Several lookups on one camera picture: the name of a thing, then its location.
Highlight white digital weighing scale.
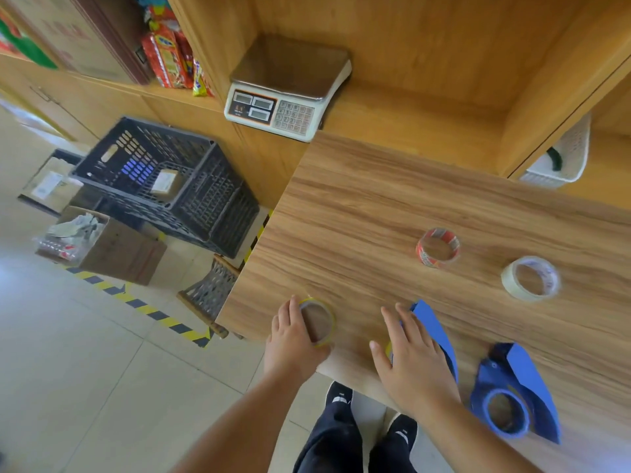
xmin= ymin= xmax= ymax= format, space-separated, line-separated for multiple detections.
xmin=224 ymin=34 xmax=353 ymax=144

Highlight green and red poster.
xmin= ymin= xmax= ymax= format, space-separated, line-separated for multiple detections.
xmin=0 ymin=7 xmax=59 ymax=70

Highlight person's left forearm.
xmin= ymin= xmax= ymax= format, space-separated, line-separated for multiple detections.
xmin=170 ymin=367 xmax=318 ymax=473

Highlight yellow snack packet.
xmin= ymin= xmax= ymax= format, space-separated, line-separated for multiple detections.
xmin=192 ymin=58 xmax=215 ymax=98

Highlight person's left black shoe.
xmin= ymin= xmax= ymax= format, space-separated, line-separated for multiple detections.
xmin=325 ymin=381 xmax=354 ymax=413

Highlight person's right black shoe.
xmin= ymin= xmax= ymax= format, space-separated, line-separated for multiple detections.
xmin=387 ymin=414 xmax=419 ymax=446

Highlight wooden stool with mesh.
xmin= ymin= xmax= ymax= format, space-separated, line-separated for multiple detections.
xmin=177 ymin=254 xmax=242 ymax=339

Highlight person's black shoe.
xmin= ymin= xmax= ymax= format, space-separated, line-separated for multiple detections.
xmin=387 ymin=414 xmax=419 ymax=446
xmin=325 ymin=381 xmax=354 ymax=413

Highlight white plastic basket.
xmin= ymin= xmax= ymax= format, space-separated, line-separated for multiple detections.
xmin=519 ymin=113 xmax=592 ymax=189

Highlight blue tape dispenser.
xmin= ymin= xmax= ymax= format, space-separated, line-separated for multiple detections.
xmin=386 ymin=300 xmax=460 ymax=385
xmin=469 ymin=343 xmax=562 ymax=445

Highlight person's left hand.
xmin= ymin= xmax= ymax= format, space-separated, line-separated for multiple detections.
xmin=264 ymin=295 xmax=332 ymax=381

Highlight plastic wrapped goods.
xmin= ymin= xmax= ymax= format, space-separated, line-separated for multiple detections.
xmin=35 ymin=213 xmax=106 ymax=261

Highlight black plastic crate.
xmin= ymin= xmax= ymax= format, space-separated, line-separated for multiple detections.
xmin=70 ymin=116 xmax=260 ymax=260

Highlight orange snack packet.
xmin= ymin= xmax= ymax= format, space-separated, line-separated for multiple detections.
xmin=144 ymin=4 xmax=181 ymax=32

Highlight open brown cardboard box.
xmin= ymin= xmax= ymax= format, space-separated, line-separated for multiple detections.
xmin=35 ymin=206 xmax=168 ymax=286

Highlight wooden shelf cabinet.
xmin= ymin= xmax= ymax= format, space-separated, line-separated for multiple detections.
xmin=0 ymin=0 xmax=631 ymax=212

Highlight red printed tape roll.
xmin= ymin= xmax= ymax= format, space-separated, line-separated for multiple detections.
xmin=415 ymin=228 xmax=462 ymax=269

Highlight person's right forearm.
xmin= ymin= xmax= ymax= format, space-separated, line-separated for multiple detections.
xmin=394 ymin=396 xmax=543 ymax=473

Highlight small cardboard parcel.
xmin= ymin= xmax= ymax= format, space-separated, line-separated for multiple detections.
xmin=149 ymin=169 xmax=179 ymax=196

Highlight brown door frame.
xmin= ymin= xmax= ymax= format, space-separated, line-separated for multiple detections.
xmin=66 ymin=0 xmax=154 ymax=86

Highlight red snack packet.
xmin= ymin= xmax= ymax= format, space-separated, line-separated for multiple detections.
xmin=141 ymin=25 xmax=194 ymax=89

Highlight yellow black hazard floor tape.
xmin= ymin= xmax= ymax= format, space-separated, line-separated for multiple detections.
xmin=64 ymin=209 xmax=274 ymax=348

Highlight person's right hand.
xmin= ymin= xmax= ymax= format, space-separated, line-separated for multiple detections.
xmin=369 ymin=303 xmax=461 ymax=414

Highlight clear tape roll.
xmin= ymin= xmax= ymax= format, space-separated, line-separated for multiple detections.
xmin=501 ymin=256 xmax=562 ymax=303

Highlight yellow tape roll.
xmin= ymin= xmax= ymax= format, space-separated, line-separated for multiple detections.
xmin=298 ymin=297 xmax=337 ymax=347

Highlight person's black trousers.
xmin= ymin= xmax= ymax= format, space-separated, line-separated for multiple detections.
xmin=293 ymin=401 xmax=420 ymax=473

